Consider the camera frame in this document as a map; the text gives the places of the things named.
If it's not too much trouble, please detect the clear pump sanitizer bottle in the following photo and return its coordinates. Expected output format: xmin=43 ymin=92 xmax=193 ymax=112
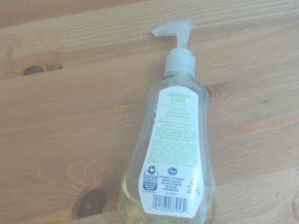
xmin=118 ymin=19 xmax=217 ymax=224

